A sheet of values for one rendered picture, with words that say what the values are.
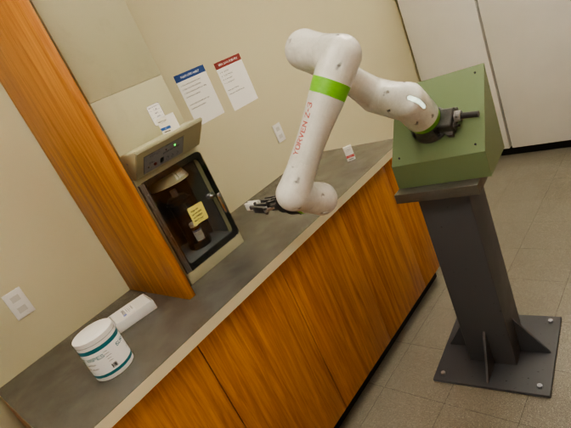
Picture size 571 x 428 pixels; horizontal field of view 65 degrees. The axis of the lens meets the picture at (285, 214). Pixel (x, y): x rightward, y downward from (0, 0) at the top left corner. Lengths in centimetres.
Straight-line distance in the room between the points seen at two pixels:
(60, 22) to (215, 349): 121
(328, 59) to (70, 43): 88
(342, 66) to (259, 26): 165
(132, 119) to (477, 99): 126
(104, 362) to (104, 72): 98
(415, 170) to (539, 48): 240
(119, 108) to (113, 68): 14
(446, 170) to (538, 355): 99
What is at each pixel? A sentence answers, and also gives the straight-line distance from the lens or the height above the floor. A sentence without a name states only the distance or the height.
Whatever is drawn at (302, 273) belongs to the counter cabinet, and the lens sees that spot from 187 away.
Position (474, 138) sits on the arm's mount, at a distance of 176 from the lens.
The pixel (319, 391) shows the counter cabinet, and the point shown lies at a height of 30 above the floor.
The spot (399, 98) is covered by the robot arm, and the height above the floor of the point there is 131.
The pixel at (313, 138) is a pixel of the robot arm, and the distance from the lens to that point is 133.
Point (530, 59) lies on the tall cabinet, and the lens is 409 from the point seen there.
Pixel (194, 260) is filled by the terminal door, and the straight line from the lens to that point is 184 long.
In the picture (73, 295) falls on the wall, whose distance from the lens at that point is 211.
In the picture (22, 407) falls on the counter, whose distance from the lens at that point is 181.
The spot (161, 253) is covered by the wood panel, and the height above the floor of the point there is 115.
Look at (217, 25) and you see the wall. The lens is 271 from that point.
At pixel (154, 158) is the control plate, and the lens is 170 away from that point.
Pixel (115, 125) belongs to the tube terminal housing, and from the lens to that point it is 174.
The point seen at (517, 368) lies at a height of 2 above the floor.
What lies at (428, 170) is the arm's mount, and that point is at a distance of 180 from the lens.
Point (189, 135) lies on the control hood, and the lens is 179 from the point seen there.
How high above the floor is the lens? 164
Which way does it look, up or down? 20 degrees down
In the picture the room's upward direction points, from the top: 24 degrees counter-clockwise
